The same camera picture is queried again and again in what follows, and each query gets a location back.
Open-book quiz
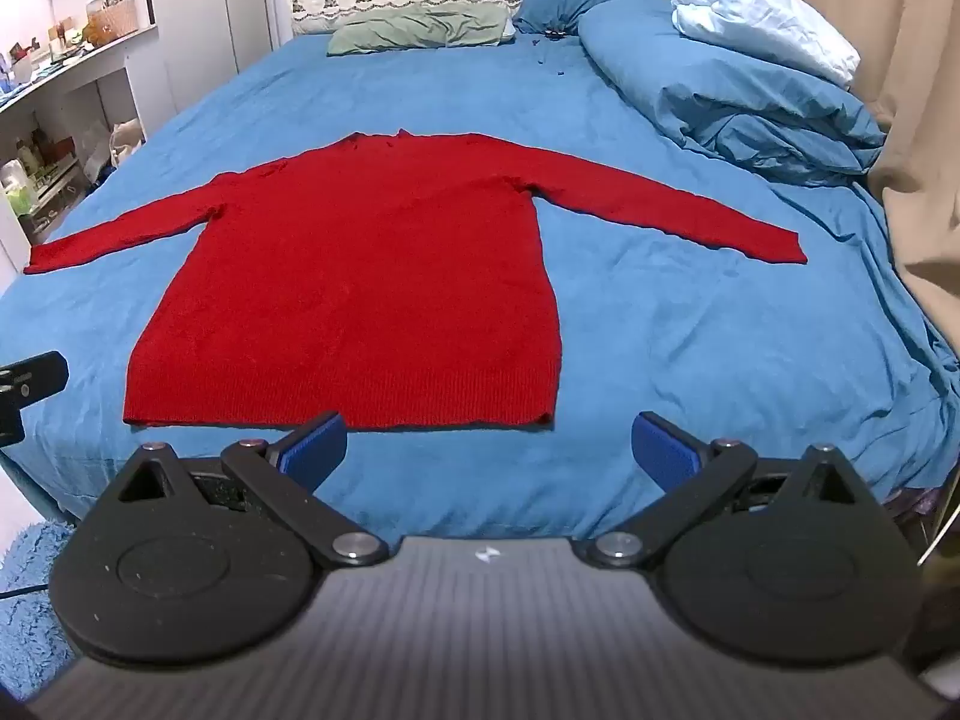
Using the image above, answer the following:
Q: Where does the wicker basket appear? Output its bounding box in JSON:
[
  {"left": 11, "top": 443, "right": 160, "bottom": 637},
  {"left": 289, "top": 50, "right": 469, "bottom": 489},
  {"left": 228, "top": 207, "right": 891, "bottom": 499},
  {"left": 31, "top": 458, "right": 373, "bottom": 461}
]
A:
[{"left": 87, "top": 0, "right": 140, "bottom": 40}]

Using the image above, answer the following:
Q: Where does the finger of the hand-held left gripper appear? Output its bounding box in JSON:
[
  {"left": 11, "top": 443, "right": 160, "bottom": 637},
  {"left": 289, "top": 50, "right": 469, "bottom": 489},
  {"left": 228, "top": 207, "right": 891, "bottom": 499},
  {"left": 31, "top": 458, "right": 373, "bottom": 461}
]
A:
[{"left": 0, "top": 351, "right": 70, "bottom": 448}]

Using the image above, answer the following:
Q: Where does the white wardrobe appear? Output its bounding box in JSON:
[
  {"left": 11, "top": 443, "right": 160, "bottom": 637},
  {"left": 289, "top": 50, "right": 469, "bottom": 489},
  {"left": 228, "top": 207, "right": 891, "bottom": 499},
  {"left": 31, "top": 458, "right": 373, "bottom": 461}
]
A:
[{"left": 141, "top": 0, "right": 293, "bottom": 142}]

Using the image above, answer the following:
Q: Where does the blue fluffy rug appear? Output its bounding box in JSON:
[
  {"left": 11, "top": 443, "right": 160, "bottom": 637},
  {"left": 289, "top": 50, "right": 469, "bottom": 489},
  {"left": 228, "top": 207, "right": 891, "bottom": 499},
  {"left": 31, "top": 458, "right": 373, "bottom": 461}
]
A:
[{"left": 0, "top": 519, "right": 80, "bottom": 700}]

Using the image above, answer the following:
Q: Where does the light blue blanket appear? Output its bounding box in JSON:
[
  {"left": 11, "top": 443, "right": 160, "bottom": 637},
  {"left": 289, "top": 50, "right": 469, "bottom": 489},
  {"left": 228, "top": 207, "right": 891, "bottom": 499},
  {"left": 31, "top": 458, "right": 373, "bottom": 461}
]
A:
[{"left": 671, "top": 0, "right": 862, "bottom": 87}]

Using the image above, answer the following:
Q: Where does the beige curtain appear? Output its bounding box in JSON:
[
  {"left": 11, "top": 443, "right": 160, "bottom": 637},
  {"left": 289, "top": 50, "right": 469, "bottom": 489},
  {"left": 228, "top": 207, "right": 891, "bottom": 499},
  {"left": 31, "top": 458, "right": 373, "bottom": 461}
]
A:
[{"left": 716, "top": 0, "right": 960, "bottom": 372}]

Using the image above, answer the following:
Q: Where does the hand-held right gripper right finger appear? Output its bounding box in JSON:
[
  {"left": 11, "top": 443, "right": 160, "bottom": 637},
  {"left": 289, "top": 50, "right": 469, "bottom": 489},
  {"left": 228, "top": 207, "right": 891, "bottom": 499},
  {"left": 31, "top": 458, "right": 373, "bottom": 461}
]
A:
[{"left": 574, "top": 411, "right": 882, "bottom": 569}]

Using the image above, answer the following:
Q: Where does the white shelf desk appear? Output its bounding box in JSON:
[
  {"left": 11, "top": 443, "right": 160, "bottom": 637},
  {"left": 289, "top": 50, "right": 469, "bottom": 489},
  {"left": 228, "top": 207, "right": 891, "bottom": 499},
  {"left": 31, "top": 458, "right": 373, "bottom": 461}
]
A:
[{"left": 0, "top": 21, "right": 160, "bottom": 271}]

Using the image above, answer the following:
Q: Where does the green pillow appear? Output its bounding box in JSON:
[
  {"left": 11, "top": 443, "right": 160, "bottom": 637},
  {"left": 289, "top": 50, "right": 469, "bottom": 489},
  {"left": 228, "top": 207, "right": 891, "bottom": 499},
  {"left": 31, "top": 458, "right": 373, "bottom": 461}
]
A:
[{"left": 327, "top": 1, "right": 512, "bottom": 57}]

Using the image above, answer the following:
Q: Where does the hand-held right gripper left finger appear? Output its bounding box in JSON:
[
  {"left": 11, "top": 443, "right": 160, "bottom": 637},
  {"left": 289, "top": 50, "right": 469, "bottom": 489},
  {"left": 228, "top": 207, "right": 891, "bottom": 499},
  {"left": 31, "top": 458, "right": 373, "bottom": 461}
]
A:
[{"left": 101, "top": 411, "right": 389, "bottom": 568}]

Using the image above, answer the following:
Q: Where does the blue duvet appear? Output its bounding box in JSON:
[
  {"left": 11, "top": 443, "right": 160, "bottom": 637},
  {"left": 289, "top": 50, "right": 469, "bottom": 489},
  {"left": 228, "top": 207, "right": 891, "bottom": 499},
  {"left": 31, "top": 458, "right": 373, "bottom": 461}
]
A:
[{"left": 577, "top": 0, "right": 890, "bottom": 188}]

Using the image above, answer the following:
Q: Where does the white bag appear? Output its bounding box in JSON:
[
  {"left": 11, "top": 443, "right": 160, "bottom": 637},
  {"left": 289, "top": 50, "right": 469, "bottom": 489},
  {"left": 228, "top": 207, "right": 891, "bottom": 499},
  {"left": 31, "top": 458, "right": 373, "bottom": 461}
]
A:
[{"left": 110, "top": 118, "right": 146, "bottom": 167}]

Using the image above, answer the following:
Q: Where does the red knit sweater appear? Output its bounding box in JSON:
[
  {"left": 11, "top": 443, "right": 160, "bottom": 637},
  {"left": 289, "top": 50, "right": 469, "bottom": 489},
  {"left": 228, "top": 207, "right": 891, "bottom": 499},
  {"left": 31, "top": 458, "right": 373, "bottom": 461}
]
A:
[{"left": 24, "top": 129, "right": 809, "bottom": 432}]

